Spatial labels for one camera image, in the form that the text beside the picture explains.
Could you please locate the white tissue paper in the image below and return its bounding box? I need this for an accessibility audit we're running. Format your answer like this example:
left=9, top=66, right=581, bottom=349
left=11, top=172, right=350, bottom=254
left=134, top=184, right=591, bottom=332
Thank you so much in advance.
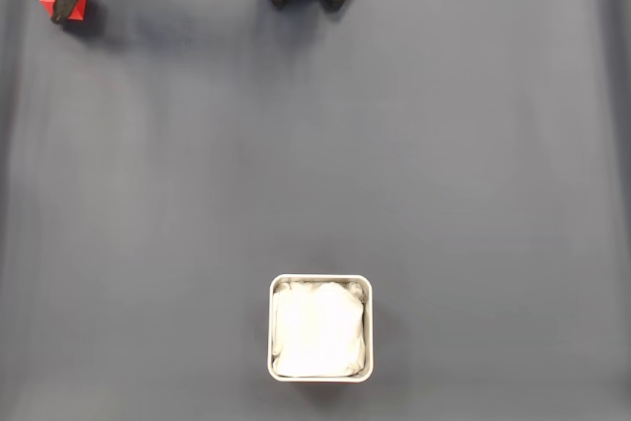
left=272, top=280, right=368, bottom=377

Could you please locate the square metal box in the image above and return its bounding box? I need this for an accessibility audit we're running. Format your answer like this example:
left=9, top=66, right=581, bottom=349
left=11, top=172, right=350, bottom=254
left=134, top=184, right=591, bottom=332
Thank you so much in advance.
left=268, top=272, right=374, bottom=384

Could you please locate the dark blue table mat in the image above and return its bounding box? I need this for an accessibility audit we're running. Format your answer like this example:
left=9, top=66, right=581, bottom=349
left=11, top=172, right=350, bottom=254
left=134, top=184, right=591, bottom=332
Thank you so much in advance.
left=0, top=0, right=631, bottom=421

